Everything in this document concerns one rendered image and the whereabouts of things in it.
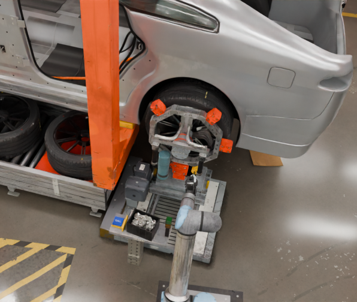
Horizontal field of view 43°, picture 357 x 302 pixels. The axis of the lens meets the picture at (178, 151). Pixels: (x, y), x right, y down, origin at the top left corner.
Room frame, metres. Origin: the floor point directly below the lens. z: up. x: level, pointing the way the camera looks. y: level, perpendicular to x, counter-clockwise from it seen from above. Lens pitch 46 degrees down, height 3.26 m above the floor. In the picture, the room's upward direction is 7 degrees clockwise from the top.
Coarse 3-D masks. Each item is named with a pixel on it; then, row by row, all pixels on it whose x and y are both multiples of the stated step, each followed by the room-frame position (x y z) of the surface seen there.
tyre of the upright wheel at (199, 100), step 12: (168, 84) 2.72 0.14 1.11; (180, 84) 2.67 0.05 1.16; (192, 84) 2.66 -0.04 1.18; (204, 84) 2.69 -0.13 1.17; (156, 96) 2.65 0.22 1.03; (168, 96) 2.54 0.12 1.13; (180, 96) 2.52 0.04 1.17; (192, 96) 2.52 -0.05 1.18; (204, 96) 2.55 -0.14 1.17; (216, 96) 2.62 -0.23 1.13; (204, 108) 2.48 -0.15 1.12; (228, 108) 2.61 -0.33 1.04; (228, 120) 2.52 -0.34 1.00; (228, 132) 2.46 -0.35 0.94; (192, 156) 2.49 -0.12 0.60
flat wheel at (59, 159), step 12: (60, 120) 2.79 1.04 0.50; (72, 120) 2.83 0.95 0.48; (84, 120) 2.90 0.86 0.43; (48, 132) 2.63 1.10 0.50; (60, 132) 2.74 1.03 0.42; (72, 132) 2.69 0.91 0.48; (84, 132) 2.74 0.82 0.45; (48, 144) 2.50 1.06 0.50; (60, 144) 2.71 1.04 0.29; (84, 144) 2.57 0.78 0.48; (48, 156) 2.50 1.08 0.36; (60, 156) 2.39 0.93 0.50; (72, 156) 2.41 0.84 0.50; (84, 156) 2.42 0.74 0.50; (60, 168) 2.38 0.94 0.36; (72, 168) 2.35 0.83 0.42; (84, 168) 2.35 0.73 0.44
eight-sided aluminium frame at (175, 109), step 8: (168, 112) 2.43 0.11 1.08; (176, 112) 2.42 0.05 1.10; (184, 112) 2.42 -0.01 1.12; (192, 112) 2.42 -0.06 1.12; (200, 112) 2.43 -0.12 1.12; (152, 120) 2.44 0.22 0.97; (160, 120) 2.44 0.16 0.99; (152, 128) 2.45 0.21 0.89; (208, 128) 2.39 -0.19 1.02; (216, 128) 2.42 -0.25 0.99; (216, 136) 2.38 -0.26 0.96; (216, 144) 2.39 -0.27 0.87; (216, 152) 2.38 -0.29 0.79; (176, 160) 2.42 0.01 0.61; (184, 160) 2.42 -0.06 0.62; (192, 160) 2.43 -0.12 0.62; (208, 160) 2.38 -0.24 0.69
